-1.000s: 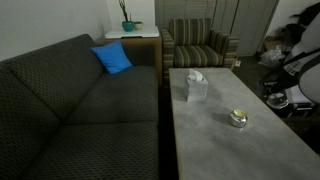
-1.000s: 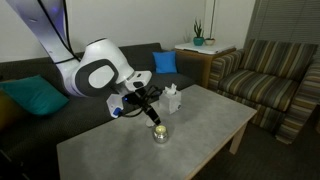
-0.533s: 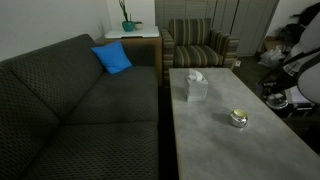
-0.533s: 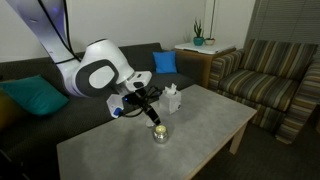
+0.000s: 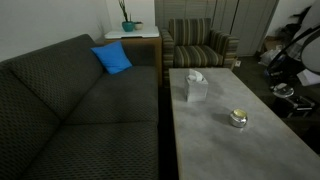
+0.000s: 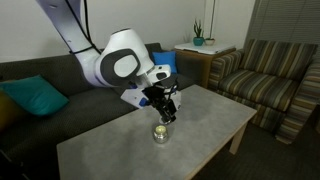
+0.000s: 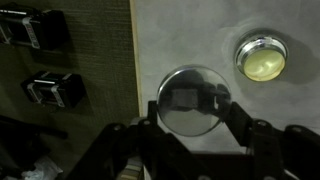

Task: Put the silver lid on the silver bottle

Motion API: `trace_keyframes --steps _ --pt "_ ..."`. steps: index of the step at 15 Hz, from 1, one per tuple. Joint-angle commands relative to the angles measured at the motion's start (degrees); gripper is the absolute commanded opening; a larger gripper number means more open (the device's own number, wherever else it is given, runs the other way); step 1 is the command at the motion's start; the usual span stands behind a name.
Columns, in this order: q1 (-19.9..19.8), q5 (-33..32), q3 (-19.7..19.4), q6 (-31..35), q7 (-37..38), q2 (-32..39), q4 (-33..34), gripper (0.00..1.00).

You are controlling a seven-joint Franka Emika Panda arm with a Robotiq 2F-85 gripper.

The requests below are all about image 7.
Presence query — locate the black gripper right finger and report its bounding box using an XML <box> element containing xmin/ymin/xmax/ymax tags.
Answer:
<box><xmin>218</xmin><ymin>101</ymin><xmax>320</xmax><ymax>180</ymax></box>

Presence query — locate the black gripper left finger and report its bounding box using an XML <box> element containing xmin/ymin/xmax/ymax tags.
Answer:
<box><xmin>64</xmin><ymin>100</ymin><xmax>214</xmax><ymax>180</ymax></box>

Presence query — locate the clear glass bowl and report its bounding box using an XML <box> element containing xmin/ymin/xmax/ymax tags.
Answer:
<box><xmin>156</xmin><ymin>64</ymin><xmax>233</xmax><ymax>138</ymax></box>

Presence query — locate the silver jar bottle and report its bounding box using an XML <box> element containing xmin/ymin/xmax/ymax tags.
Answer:
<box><xmin>233</xmin><ymin>29</ymin><xmax>290</xmax><ymax>83</ymax></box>

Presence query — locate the white plastic bag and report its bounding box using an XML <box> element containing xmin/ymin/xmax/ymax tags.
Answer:
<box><xmin>20</xmin><ymin>155</ymin><xmax>64</xmax><ymax>180</ymax></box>

